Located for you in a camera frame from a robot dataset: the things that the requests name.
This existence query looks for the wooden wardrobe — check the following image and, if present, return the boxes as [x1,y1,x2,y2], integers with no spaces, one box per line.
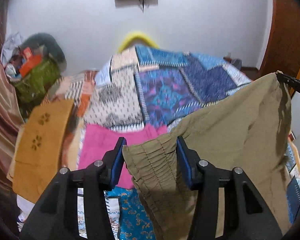
[260,0,300,79]

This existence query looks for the patchwork blue bedsheet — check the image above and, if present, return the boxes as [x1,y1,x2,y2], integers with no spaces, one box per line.
[47,44,300,240]

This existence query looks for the yellow curved bed rail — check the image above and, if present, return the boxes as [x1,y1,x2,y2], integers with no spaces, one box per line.
[117,31,159,53]

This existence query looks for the green storage bag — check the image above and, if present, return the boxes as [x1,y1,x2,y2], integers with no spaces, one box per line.
[13,59,60,103]

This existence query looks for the pink garment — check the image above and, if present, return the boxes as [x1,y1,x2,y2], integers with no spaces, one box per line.
[78,123,168,190]

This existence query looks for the orange box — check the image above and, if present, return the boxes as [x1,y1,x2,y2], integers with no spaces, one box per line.
[19,47,43,77]

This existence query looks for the light grey crumpled cloth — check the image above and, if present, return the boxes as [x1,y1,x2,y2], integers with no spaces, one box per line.
[0,32,24,66]

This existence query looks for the dark bag on floor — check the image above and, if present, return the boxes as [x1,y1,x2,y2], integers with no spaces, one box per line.
[231,59,242,70]

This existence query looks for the wooden lap tray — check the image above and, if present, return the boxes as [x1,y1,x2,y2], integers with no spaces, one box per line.
[12,99,74,203]

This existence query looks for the olive khaki pants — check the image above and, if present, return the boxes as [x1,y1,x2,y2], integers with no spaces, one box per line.
[123,73,291,239]

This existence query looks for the striped pink curtain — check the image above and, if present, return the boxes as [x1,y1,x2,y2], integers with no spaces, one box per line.
[0,10,24,188]

